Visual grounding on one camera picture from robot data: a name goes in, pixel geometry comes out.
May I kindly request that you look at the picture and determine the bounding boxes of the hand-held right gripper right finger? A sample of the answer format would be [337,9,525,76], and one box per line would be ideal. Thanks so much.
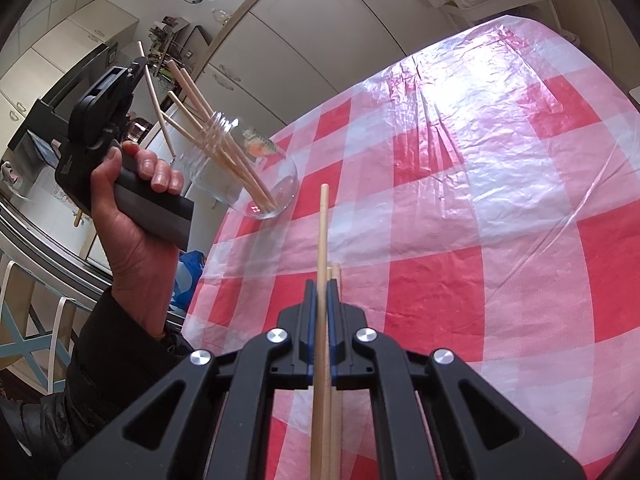
[326,277,586,480]

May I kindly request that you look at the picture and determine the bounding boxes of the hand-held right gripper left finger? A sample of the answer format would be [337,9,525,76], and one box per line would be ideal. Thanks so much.
[57,280,321,480]

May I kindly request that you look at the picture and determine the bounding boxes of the wooden chopstick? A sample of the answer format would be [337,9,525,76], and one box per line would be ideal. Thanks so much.
[166,91,266,212]
[166,60,273,210]
[179,69,278,207]
[326,261,345,480]
[136,41,177,157]
[310,184,331,480]

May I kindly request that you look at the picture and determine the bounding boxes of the clear glass jar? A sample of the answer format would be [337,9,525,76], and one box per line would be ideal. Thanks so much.
[175,111,300,220]

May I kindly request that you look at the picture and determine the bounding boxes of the person's left forearm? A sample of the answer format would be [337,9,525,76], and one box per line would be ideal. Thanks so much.
[0,287,201,480]

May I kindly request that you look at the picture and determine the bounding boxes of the person's left hand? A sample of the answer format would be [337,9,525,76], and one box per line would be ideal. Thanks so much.
[90,141,185,335]

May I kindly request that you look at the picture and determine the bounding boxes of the steel kettle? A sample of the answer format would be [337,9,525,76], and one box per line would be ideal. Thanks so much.
[125,116,153,143]

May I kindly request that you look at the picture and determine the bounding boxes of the dark cutting board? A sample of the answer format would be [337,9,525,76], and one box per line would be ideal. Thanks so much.
[186,26,211,63]

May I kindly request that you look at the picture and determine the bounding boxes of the blue plastic bag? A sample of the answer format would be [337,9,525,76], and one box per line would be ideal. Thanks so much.
[172,251,206,311]

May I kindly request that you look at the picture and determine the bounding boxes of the red checkered plastic tablecloth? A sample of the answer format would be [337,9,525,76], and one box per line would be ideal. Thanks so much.
[180,14,640,480]

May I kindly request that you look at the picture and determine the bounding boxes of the white base cabinets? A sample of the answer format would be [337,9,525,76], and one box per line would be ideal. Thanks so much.
[192,0,481,126]

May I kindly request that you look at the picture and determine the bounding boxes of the white chair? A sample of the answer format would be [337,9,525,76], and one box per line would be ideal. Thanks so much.
[0,260,81,396]

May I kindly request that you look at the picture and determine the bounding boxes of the white rolling cart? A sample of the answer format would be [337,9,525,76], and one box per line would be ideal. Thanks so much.
[440,0,556,23]

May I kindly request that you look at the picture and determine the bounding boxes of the wall spice rack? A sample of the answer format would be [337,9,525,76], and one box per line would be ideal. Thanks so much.
[147,14,191,56]

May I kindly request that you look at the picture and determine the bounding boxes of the white wall cabinets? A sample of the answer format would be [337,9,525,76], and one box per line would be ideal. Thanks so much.
[0,0,141,126]

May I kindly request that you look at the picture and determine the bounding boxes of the chrome tube frame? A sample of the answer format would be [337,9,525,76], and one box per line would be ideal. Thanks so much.
[0,195,116,306]

